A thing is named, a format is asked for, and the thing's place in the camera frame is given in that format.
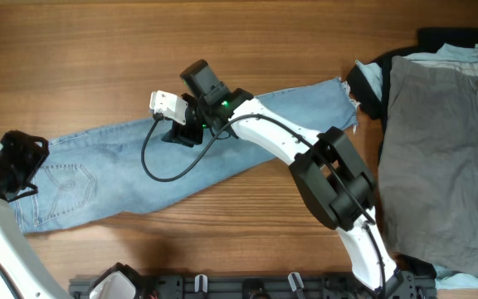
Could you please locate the grey shorts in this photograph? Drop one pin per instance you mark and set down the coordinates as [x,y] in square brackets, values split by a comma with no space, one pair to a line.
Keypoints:
[428,170]

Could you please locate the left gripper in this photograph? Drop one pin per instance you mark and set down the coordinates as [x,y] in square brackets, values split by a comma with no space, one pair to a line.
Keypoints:
[32,156]

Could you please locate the light blue jeans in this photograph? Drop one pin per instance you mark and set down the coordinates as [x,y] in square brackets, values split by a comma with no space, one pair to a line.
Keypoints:
[98,173]

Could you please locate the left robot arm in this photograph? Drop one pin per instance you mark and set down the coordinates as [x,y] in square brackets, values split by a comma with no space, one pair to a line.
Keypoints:
[22,273]

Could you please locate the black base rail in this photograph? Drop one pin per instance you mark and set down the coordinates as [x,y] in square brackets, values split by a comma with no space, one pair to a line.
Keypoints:
[338,285]

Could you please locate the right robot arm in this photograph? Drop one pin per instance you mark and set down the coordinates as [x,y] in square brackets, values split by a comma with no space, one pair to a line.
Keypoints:
[333,181]

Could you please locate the light blue shirt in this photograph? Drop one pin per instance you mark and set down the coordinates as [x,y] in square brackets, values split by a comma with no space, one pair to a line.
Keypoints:
[450,56]

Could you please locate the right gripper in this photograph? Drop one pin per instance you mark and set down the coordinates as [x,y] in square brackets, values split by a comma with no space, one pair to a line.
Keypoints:
[185,133]

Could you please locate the black garment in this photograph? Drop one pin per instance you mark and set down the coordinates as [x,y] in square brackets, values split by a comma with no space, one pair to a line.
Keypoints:
[425,113]

